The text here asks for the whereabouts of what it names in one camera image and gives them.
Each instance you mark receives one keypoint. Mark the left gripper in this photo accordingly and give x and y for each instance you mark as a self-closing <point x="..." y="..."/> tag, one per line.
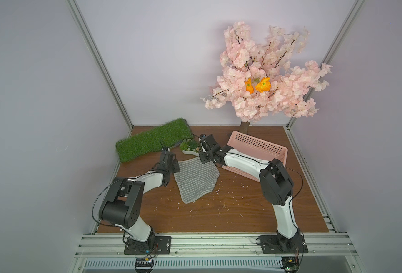
<point x="167" y="156"/>

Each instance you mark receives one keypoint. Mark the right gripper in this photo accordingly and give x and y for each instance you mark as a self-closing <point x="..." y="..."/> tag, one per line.
<point x="206" y="145"/>

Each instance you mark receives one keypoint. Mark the grey striped dishcloth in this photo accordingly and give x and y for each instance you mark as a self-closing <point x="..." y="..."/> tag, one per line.
<point x="195" y="179"/>

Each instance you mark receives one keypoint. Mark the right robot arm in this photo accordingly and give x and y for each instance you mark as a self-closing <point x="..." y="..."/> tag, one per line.
<point x="263" y="162"/>

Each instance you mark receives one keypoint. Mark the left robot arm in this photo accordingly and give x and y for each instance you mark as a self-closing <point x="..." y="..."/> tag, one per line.
<point x="121" y="205"/>

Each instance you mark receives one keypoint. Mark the white dish with succulents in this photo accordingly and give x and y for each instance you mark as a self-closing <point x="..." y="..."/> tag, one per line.
<point x="190" y="147"/>

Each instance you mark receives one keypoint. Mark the green artificial grass mat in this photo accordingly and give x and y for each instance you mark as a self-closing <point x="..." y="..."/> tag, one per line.
<point x="169" y="135"/>

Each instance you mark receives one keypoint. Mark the pink plastic basket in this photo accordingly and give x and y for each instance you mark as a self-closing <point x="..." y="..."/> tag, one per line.
<point x="257" y="148"/>

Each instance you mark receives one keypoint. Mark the orange artificial flower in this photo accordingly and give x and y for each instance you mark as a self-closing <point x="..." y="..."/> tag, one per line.
<point x="263" y="86"/>

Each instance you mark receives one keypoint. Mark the left controller board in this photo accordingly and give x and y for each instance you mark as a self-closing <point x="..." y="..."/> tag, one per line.
<point x="144" y="265"/>

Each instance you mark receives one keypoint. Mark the controller board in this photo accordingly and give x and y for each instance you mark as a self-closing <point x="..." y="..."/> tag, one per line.
<point x="290" y="264"/>
<point x="144" y="265"/>

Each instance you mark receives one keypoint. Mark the pink cherry blossom tree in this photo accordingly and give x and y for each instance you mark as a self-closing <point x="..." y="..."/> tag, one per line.
<point x="243" y="58"/>

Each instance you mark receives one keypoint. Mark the right controller board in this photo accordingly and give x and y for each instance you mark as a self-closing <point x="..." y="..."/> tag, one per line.
<point x="290" y="264"/>

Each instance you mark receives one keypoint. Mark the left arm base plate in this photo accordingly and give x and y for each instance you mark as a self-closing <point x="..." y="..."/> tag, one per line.
<point x="154" y="245"/>

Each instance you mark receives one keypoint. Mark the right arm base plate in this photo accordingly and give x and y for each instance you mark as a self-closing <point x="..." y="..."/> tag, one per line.
<point x="278" y="244"/>

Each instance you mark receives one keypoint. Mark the aluminium mounting rail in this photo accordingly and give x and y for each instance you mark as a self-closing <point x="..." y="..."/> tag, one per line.
<point x="216" y="245"/>

